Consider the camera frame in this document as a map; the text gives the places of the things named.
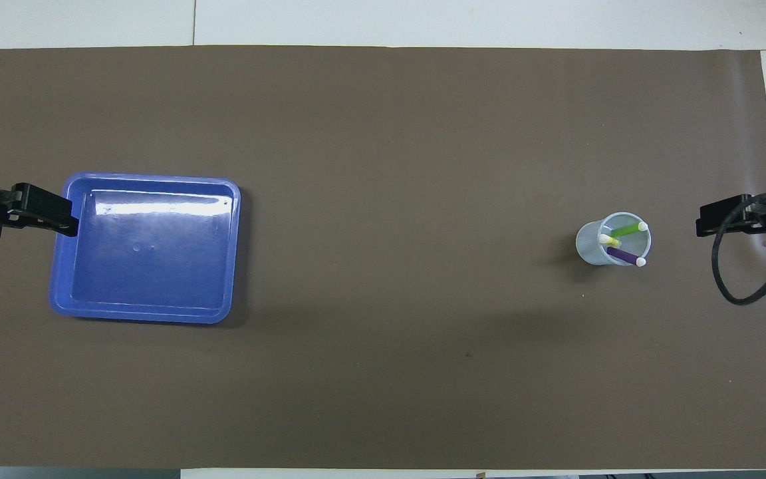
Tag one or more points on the green marker pen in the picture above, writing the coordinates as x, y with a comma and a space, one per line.
629, 230

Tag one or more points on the purple marker pen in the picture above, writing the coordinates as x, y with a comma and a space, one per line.
626, 256

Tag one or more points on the yellow marker pen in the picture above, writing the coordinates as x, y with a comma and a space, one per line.
610, 241

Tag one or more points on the blue plastic tray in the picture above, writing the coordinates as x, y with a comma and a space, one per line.
150, 266

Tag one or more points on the clear plastic cup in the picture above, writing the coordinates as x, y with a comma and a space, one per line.
588, 246

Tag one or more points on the brown table mat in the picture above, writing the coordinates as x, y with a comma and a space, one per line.
383, 199

